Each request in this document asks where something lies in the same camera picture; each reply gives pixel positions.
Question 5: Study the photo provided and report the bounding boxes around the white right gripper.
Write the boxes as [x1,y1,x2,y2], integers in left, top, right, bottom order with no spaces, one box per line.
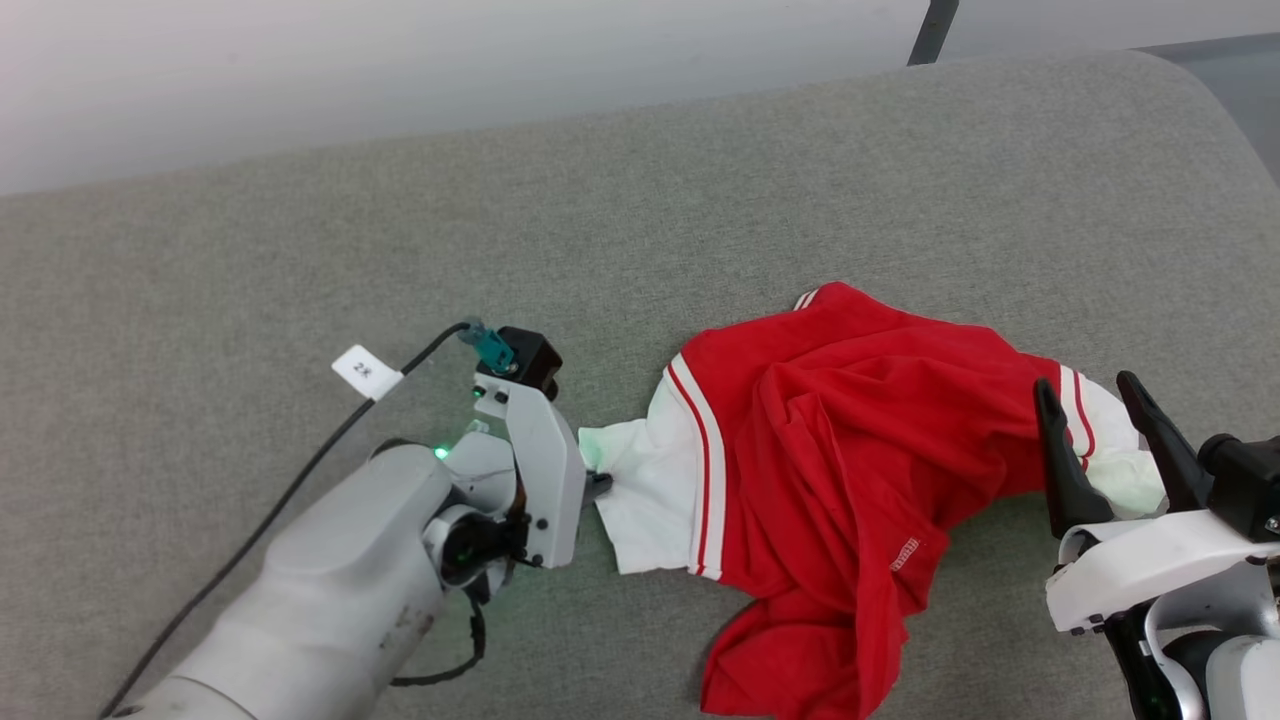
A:
[1033,371,1280,637]

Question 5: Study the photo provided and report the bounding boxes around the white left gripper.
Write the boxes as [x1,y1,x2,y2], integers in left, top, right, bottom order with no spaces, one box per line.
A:
[470,380,614,571]

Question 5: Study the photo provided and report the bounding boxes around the red white jersey shirt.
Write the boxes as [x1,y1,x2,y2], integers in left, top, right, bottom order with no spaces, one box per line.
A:
[578,282,1169,720]

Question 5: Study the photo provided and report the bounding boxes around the grey fabric sofa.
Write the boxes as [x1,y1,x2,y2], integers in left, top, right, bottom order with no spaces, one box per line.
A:
[0,50,1280,720]

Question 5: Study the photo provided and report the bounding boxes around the short black looped cable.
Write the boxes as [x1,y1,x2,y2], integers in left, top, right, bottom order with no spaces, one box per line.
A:
[390,588,489,689]

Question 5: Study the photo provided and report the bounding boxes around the white paper cable label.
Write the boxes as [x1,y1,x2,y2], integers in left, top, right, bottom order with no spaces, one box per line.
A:
[332,345,405,401]

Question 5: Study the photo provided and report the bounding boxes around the dark grey metal post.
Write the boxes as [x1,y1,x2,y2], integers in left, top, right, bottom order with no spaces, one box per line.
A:
[907,0,960,67]

